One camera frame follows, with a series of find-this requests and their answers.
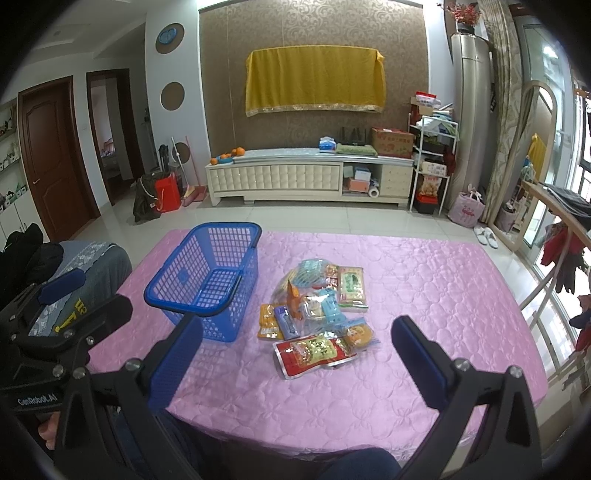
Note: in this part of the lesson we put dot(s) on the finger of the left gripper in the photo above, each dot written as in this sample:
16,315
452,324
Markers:
62,285
102,321

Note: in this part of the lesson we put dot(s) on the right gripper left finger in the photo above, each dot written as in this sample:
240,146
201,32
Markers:
146,386

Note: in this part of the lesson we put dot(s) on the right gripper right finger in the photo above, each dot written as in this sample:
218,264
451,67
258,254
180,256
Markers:
507,443

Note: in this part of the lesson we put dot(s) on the orange yellow snack pouch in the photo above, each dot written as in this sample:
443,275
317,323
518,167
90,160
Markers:
269,329

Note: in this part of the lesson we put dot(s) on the red yellow tofu snack pouch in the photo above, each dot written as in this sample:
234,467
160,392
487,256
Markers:
299,356

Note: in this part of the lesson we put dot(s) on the orange snack stick pack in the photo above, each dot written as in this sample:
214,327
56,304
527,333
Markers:
294,302

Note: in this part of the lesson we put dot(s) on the light blue clear snack bag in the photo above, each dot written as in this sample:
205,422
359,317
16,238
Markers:
310,273

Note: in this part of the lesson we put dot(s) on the green cracker pack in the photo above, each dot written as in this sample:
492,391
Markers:
352,292

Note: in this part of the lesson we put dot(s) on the blue gum pack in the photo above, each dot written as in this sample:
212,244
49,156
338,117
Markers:
287,324

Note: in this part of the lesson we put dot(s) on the clear wafer cracker pack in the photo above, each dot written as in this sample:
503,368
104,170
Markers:
311,307

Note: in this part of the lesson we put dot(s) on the red peanut snack bag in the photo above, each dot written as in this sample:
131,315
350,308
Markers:
331,276

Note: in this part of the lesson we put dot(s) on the person left hand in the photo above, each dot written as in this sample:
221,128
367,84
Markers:
48,430

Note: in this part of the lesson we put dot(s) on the brown wooden door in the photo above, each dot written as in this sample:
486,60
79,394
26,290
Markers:
53,160

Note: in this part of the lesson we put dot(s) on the dark backpack on floor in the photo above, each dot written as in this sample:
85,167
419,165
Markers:
145,206

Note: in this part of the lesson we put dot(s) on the blue plastic basket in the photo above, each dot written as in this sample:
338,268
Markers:
211,274

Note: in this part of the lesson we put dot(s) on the red shopping bag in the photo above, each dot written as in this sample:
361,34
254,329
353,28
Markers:
167,194

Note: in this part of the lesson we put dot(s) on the pink quilted tablecloth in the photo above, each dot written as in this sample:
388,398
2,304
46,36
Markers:
453,292

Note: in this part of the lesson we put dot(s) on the white slippers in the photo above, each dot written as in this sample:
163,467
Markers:
486,237

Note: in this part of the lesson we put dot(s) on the oranges on plate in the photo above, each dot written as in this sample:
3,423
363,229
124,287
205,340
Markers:
228,158

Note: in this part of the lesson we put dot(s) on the clothes drying rack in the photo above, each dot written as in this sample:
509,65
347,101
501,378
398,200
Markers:
562,252

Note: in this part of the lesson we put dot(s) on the pink tote bag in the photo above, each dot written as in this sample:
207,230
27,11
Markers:
467,209

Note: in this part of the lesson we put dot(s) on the white tv cabinet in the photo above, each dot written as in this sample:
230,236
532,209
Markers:
308,174

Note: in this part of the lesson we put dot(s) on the blue tissue pack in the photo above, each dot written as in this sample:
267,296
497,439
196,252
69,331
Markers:
327,144

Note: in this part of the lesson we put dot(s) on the white metal shelf rack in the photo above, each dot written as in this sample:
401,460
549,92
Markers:
434,156

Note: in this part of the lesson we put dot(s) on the green folded towel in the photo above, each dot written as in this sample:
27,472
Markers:
356,150

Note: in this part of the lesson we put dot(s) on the cardboard box on cabinet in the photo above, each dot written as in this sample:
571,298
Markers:
393,142

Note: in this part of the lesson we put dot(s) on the yellow cloth covered television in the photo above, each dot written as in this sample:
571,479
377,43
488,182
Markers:
315,78

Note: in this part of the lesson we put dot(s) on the silver standing air conditioner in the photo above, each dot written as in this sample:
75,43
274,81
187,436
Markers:
472,67

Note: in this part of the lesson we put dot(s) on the patterned curtain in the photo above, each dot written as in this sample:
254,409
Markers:
509,80

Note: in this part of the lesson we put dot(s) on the red flower vase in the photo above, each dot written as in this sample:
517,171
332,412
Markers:
466,15

